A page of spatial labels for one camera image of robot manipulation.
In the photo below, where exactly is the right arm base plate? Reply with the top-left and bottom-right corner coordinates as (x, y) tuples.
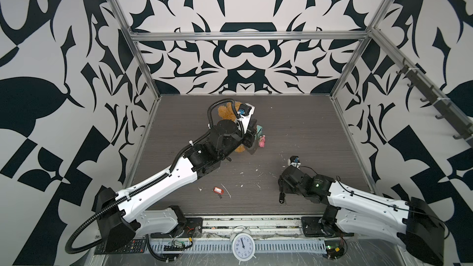
(301, 217), (354, 238)

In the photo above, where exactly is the small circuit board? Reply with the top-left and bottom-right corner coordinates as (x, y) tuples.
(163, 239), (193, 251)

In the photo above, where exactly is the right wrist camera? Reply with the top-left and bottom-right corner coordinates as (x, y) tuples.
(288, 155), (301, 168)

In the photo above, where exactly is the green electronics module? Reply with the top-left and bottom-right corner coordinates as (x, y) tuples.
(323, 239), (347, 261)

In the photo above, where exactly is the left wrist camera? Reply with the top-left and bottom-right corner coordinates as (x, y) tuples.
(237, 103), (255, 134)

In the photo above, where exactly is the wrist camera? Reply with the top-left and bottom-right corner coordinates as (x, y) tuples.
(237, 103), (255, 134)
(288, 155), (301, 168)

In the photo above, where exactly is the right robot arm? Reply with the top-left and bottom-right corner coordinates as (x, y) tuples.
(278, 166), (446, 266)

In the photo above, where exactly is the brown teddy bear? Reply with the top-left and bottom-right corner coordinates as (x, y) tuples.
(218, 101), (245, 153)

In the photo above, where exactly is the black remote control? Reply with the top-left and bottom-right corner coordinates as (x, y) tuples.
(94, 239), (147, 255)

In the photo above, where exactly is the teal toy block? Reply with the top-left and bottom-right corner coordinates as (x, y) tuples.
(256, 125), (263, 139)

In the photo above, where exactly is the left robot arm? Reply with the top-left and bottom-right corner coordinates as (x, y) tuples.
(65, 118), (257, 254)

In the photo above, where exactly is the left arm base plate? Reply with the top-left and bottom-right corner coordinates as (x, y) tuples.
(150, 217), (203, 238)

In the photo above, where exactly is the white cable duct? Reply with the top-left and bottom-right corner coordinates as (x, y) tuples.
(147, 238), (329, 254)

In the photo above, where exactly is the white alarm clock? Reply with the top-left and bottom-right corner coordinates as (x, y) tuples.
(230, 226), (256, 262)

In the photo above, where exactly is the pink toy figure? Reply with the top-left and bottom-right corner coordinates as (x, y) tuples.
(258, 135), (266, 148)

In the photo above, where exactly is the red key tag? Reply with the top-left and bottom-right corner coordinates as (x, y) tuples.
(213, 187), (224, 195)

